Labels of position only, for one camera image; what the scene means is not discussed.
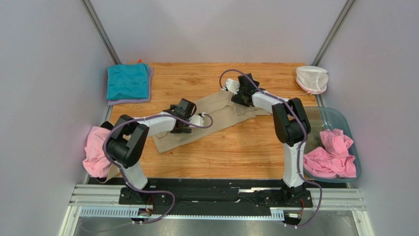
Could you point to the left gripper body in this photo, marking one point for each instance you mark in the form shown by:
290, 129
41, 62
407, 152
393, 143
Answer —
186, 130

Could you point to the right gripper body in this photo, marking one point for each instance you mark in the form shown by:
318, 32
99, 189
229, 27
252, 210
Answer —
240, 98

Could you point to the clear teal plastic bin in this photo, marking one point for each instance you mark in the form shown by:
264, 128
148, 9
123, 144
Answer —
323, 118

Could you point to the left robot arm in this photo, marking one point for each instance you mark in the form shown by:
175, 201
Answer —
125, 143

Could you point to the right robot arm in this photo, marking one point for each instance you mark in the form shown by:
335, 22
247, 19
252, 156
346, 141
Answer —
291, 126

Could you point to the teal folded t-shirt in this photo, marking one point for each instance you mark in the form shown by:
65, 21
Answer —
127, 81

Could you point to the white mesh laundry bag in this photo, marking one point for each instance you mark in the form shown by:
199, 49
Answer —
312, 79

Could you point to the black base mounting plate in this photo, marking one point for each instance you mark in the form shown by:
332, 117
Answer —
203, 197

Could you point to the beige cloth at left edge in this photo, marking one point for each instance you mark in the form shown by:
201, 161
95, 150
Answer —
113, 171

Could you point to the pink cloth at left edge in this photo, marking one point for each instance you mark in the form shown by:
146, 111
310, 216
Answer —
95, 163

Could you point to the pink t-shirt in bin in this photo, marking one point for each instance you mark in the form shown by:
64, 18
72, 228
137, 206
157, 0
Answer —
332, 159

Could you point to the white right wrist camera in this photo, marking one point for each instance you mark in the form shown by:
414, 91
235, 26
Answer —
231, 86

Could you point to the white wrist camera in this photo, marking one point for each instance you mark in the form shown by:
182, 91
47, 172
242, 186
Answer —
197, 120
231, 86

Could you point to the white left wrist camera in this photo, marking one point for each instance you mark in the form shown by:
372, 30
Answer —
197, 120

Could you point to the right aluminium corner post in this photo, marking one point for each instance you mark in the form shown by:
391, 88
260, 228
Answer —
340, 20

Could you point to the aluminium corner post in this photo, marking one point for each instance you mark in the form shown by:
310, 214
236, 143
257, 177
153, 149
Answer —
340, 20
91, 12

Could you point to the aluminium frame rail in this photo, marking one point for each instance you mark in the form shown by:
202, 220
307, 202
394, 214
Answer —
326, 199

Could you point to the left aluminium corner post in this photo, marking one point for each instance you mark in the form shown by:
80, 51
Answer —
91, 12

